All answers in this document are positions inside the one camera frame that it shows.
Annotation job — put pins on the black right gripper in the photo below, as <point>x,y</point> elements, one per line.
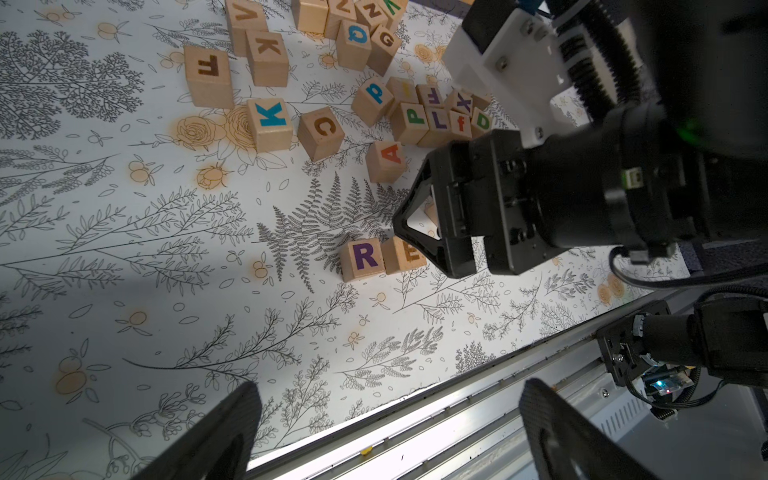
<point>594,186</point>

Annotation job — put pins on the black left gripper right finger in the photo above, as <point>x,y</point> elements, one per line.
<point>565,445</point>

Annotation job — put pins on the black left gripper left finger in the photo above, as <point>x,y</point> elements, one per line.
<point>217,447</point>

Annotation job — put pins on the green D letter block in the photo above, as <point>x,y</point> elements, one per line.
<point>481,123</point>

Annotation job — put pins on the brown E letter block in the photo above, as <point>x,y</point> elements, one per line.
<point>399,256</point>

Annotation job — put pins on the purple R letter block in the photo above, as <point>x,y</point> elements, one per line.
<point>361,259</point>

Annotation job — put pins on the red f letter block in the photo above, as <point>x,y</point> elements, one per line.
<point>460,126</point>

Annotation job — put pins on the purple L letter block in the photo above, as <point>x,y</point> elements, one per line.
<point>439,132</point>

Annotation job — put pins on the green P letter block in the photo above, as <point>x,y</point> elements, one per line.
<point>409,123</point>

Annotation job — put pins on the red A letter block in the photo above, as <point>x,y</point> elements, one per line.
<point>386,161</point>

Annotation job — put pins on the purple X letter block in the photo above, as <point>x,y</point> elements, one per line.
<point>460,101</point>

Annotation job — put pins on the brown D letter block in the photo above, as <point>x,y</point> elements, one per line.
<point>481,102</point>

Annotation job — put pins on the purple F letter block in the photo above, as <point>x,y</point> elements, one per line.
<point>429,96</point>

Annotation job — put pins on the yellow i letter block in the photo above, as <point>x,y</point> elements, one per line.
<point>403,91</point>

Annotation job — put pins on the blue p letter block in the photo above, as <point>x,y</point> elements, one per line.
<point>372,101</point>

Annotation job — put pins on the brown C letter block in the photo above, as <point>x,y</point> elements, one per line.
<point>320,133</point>

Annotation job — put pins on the brown G letter block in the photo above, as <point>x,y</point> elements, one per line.
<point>384,46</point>

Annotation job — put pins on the blue Q letter block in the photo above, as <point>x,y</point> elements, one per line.
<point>353,45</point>

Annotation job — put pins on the green V letter block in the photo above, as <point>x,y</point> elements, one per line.
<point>394,11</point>

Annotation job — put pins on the brown N letter block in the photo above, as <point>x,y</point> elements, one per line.
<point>370,14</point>

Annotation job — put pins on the blue K letter block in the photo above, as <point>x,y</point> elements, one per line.
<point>270,124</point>

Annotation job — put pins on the brown Z letter block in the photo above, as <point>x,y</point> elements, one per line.
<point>338,10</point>

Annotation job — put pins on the orange letter block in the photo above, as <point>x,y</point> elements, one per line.
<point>310,16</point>

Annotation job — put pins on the brown K letter block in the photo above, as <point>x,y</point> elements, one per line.
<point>268,59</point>

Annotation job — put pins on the brown V letter block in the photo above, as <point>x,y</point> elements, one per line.
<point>243,16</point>

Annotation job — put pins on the floral patterned table mat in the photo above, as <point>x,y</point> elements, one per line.
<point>152,260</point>

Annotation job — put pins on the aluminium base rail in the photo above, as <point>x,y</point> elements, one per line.
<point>470,427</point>

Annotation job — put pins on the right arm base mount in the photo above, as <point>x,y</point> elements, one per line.
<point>650,353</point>

